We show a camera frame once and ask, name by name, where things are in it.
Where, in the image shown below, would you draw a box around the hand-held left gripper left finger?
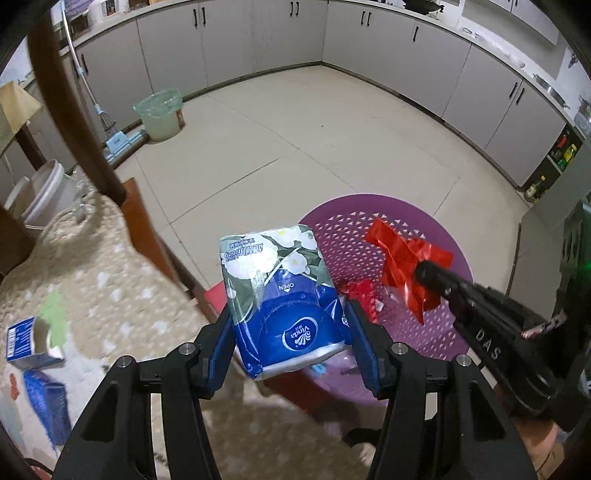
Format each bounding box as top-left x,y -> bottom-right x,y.
53,305 -> 237,480

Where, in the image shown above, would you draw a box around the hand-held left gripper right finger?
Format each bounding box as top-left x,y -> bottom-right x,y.
345,299 -> 539,480

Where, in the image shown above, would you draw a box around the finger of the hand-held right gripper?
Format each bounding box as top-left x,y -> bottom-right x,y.
414,260 -> 551,385

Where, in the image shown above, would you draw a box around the blue floral tissue pack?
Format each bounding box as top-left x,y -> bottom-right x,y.
218,223 -> 348,380

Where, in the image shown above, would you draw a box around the red foil wrapper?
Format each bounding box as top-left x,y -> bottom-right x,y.
364,218 -> 453,326

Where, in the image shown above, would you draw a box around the purple plastic basket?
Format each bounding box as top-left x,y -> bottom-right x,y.
295,194 -> 474,408

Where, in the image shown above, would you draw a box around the person's right hand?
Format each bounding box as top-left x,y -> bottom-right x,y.
513,411 -> 568,476

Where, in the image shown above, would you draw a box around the person's foot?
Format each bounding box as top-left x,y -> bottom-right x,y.
344,427 -> 380,468

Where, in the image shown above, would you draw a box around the green paper sheet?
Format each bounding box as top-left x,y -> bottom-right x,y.
39,291 -> 70,348

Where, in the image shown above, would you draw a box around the blue textured packet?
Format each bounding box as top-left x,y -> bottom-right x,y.
23,369 -> 73,448

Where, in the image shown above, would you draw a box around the black shelf unit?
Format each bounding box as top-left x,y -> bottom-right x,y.
524,124 -> 583,204

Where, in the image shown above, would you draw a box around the blue cardboard box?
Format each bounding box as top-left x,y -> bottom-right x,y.
6,316 -> 66,370

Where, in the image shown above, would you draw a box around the clear glass cup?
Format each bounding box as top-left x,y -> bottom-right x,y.
69,178 -> 95,217

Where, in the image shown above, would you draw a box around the blue flat mop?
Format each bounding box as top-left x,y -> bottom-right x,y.
61,0 -> 149,163

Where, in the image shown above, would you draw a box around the white rice cooker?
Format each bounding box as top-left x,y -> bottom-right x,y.
4,159 -> 79,229

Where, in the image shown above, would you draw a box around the bin with green bag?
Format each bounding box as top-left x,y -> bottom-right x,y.
133,89 -> 186,143

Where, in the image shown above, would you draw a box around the brown wooden chair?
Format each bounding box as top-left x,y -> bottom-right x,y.
28,0 -> 221,324

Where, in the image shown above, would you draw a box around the white upper cabinets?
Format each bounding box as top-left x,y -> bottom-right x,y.
489,0 -> 561,45

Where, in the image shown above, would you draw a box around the black wok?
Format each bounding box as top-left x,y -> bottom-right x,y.
403,0 -> 445,14

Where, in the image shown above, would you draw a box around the beige lampshade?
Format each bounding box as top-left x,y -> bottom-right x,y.
0,80 -> 43,154

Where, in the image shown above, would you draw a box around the grey kitchen base cabinets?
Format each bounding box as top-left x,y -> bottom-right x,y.
60,0 -> 571,188

